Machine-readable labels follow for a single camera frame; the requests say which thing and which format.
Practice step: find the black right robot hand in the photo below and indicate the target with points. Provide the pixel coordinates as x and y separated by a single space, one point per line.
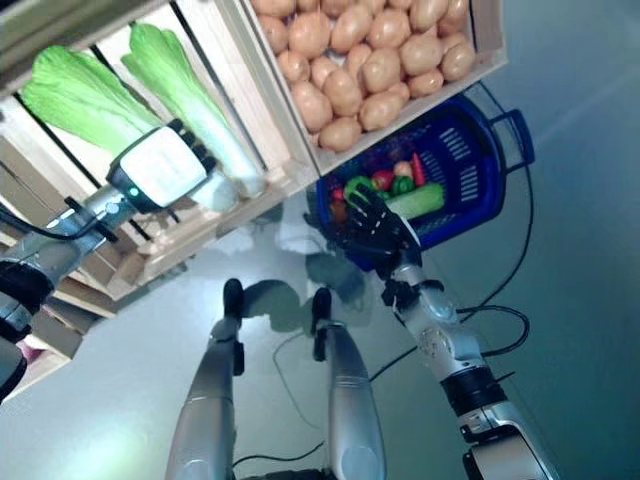
375 230

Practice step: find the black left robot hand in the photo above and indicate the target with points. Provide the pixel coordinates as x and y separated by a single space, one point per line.
160 165

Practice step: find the green white napa cabbage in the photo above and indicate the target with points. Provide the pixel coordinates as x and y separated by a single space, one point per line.
85 100
200 115
420 197

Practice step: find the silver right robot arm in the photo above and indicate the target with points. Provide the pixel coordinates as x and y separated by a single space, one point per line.
450 345

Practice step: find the blue plastic shopping basket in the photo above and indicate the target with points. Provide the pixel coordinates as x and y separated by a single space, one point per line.
480 150

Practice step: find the small orange fruit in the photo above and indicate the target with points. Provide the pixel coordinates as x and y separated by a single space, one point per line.
340 210

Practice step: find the round green pepper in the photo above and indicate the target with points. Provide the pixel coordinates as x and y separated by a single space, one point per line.
356 184

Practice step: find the small green bell pepper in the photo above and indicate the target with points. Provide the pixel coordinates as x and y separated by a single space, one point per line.
401 186

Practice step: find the red tomato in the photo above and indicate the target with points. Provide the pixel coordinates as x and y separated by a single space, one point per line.
384 179

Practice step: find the small red fruit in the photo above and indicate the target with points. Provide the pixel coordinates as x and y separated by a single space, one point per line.
337 194

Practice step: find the tan small onion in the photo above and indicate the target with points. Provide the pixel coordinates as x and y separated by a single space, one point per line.
402 168

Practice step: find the small red chilli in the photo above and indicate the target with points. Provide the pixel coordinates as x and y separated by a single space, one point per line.
417 167

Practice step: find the slatted wooden cabbage crate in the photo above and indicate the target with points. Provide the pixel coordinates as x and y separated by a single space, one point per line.
200 235

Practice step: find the black right robot foot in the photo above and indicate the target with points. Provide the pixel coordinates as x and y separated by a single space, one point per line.
321 302

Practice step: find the brown potato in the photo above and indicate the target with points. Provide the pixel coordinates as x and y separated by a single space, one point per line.
340 134
457 61
381 70
425 82
311 106
421 54
342 92
381 110

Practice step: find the beige wooden display shelf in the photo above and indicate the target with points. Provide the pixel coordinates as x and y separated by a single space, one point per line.
85 295

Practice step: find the silver right robot leg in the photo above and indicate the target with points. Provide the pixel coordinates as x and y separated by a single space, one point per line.
350 400

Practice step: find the silver robot leg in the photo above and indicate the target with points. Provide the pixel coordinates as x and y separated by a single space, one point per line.
205 400
350 400

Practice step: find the wooden potato crate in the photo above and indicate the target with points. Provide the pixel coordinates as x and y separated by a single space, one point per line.
487 30

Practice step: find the silver left robot leg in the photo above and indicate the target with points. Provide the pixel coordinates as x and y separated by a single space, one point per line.
205 400

